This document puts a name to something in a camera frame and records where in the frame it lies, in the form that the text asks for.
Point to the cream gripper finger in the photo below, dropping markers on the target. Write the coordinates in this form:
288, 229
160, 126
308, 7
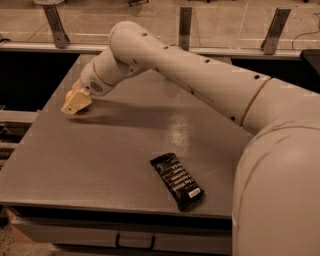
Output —
79, 100

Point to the orange fruit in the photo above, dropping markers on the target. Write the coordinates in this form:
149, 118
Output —
68, 95

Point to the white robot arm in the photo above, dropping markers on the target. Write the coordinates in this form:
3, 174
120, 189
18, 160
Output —
276, 195

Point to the black rxbar chocolate wrapper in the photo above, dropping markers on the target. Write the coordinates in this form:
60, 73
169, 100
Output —
177, 179

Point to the grey drawer front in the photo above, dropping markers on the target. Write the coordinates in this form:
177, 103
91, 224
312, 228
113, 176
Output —
97, 238

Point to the left metal bracket post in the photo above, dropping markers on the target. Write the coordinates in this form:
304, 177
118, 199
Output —
59, 35

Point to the metal bracket post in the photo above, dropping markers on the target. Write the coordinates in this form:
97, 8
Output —
270, 43
185, 27
59, 35

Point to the middle metal bracket post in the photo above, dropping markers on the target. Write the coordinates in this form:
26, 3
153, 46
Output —
185, 27

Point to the black drawer handle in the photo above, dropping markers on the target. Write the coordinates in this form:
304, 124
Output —
132, 240

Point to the right metal bracket post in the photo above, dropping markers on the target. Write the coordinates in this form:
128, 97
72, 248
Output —
270, 43

